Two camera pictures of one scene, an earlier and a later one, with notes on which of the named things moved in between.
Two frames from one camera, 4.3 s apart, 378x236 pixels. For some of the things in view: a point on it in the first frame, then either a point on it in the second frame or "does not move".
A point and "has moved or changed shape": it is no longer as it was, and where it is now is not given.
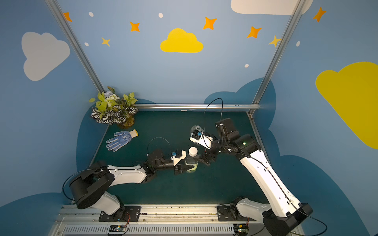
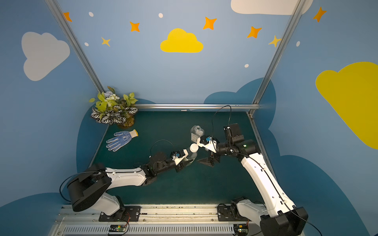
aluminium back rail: x=211 y=106 does not move
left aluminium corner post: x=53 y=7 does not move
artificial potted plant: x=110 y=109 does not move
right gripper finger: x=205 y=160 does not move
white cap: x=193 y=151 has moved or changed shape
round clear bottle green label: x=191 y=161 -> x=191 y=156
